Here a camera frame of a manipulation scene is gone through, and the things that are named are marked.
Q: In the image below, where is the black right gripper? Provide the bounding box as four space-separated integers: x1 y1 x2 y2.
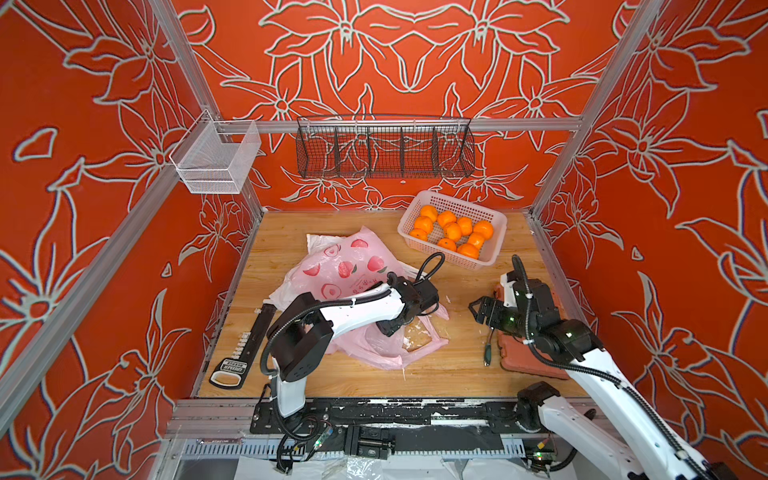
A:
470 293 540 342

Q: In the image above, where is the pink printed plastic bag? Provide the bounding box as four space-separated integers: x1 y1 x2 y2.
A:
268 227 417 310

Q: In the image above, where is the orange fruit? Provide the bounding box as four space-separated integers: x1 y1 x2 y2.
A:
467 232 486 251
437 238 457 252
437 211 457 228
442 222 463 242
409 228 428 241
413 216 434 234
456 217 473 236
420 205 438 222
473 220 495 240

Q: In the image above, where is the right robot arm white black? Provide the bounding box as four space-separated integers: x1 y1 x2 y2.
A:
469 255 736 479

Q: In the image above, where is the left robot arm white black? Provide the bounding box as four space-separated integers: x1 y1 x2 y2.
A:
260 272 439 418

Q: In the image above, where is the red plastic tool case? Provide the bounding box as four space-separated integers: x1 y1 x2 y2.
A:
494 284 569 380

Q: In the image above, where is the plain pink plastic bag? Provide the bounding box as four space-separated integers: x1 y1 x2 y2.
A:
326 316 449 371

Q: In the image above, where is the white perforated plastic basket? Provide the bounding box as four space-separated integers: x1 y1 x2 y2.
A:
398 190 507 270

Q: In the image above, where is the white plastic bag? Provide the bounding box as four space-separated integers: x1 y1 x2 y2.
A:
306 234 344 255

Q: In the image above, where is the black plastic bag dispenser strip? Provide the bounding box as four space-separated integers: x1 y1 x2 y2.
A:
208 303 277 390

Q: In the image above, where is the green handled screwdriver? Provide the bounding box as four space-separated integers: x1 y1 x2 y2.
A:
483 329 494 367

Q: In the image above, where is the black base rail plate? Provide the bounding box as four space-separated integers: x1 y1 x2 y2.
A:
248 395 571 460

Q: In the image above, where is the black wire wall basket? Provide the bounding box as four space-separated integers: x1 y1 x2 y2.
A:
295 114 477 180

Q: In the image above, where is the white wire wall basket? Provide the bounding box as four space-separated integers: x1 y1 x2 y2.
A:
170 109 262 195

